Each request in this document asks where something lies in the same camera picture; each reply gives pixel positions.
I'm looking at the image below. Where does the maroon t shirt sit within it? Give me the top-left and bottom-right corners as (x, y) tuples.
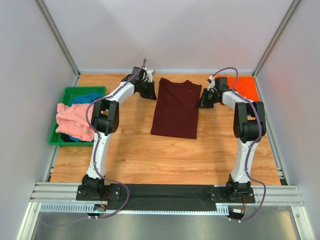
(150, 78), (202, 139)

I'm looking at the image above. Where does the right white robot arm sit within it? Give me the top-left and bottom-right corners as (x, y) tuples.
(196, 76), (266, 203)

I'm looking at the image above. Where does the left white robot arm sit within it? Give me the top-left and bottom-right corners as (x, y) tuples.
(76, 67), (157, 201)

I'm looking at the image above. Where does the folded orange t shirt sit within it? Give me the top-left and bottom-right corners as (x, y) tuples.
(214, 74), (260, 101)

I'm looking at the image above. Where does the blue t shirt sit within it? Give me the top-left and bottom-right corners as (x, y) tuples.
(60, 92), (103, 143)

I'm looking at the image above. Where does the pink t shirt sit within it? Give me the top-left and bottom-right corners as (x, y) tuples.
(55, 103), (94, 142)

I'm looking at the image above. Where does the green plastic bin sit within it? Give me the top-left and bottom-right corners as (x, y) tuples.
(48, 86), (107, 147)

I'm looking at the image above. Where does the black base mat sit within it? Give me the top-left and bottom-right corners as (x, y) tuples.
(76, 183), (256, 212)

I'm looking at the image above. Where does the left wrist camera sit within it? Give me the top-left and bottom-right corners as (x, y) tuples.
(143, 69), (156, 83)

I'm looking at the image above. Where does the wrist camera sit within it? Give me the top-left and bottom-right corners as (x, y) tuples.
(143, 69), (156, 83)
(207, 75), (215, 91)

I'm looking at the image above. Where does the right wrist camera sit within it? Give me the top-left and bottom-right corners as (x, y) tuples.
(207, 75), (215, 91)

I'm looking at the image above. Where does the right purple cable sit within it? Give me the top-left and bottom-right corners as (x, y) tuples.
(209, 67), (267, 224)

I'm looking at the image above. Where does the purple cable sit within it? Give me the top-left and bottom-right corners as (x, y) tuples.
(39, 58), (148, 227)
(209, 67), (267, 224)

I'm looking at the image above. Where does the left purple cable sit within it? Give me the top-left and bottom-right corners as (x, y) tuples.
(39, 58), (148, 227)

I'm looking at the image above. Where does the grey slotted cable duct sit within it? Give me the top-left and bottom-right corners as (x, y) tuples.
(39, 203), (230, 215)

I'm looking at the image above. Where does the aluminium rail frame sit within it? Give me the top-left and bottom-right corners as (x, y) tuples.
(29, 182), (304, 207)

